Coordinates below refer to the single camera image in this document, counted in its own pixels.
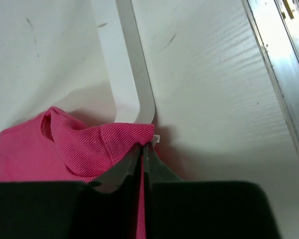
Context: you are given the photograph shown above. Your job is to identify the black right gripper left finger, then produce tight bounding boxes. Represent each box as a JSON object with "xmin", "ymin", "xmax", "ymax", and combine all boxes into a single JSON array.
[{"xmin": 89, "ymin": 143, "xmax": 142, "ymax": 194}]

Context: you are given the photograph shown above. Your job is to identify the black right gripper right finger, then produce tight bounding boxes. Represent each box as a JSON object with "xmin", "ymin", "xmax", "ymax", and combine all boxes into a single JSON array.
[{"xmin": 143, "ymin": 143, "xmax": 183, "ymax": 182}]

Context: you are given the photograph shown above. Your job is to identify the pink trousers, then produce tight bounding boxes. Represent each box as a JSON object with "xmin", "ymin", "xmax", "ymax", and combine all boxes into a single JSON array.
[{"xmin": 0, "ymin": 106, "xmax": 155, "ymax": 239}]

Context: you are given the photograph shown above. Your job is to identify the white clothes rack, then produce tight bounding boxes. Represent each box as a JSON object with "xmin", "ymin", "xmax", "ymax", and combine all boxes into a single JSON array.
[{"xmin": 91, "ymin": 0, "xmax": 155, "ymax": 124}]

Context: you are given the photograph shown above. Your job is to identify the aluminium rail right side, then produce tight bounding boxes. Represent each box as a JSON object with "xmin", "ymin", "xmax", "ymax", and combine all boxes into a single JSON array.
[{"xmin": 242, "ymin": 0, "xmax": 299, "ymax": 156}]

